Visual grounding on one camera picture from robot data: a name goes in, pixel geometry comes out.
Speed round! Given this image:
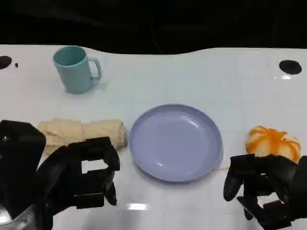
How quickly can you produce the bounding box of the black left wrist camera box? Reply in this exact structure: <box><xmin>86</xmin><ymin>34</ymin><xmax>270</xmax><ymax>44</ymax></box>
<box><xmin>0</xmin><ymin>119</ymin><xmax>47</xmax><ymax>220</ymax></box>

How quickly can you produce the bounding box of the orange and white bread roll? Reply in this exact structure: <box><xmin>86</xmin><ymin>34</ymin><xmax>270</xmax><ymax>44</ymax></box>
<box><xmin>245</xmin><ymin>124</ymin><xmax>302</xmax><ymax>164</ymax></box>

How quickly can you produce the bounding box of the pale green mug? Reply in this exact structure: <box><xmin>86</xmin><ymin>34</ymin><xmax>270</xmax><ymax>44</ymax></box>
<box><xmin>53</xmin><ymin>46</ymin><xmax>102</xmax><ymax>94</ymax></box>

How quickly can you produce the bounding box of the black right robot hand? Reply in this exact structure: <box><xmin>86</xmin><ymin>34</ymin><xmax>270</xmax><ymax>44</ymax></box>
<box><xmin>223</xmin><ymin>153</ymin><xmax>302</xmax><ymax>230</ymax></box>

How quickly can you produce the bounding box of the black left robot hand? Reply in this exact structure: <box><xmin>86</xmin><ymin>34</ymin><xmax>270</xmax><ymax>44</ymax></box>
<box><xmin>35</xmin><ymin>136</ymin><xmax>121</xmax><ymax>230</ymax></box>

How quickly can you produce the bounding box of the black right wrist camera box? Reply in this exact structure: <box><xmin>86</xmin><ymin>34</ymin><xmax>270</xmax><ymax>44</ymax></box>
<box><xmin>296</xmin><ymin>155</ymin><xmax>307</xmax><ymax>220</ymax></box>

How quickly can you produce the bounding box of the beige towel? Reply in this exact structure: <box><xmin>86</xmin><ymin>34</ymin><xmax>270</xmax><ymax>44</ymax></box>
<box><xmin>37</xmin><ymin>117</ymin><xmax>128</xmax><ymax>156</ymax></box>

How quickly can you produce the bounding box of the lilac plate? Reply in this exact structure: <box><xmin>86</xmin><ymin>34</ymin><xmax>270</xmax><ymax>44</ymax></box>
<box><xmin>129</xmin><ymin>103</ymin><xmax>224</xmax><ymax>184</ymax></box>

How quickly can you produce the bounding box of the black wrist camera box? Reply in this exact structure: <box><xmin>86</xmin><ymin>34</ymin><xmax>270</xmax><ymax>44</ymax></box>
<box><xmin>0</xmin><ymin>119</ymin><xmax>47</xmax><ymax>220</ymax></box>
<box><xmin>296</xmin><ymin>155</ymin><xmax>307</xmax><ymax>220</ymax></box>

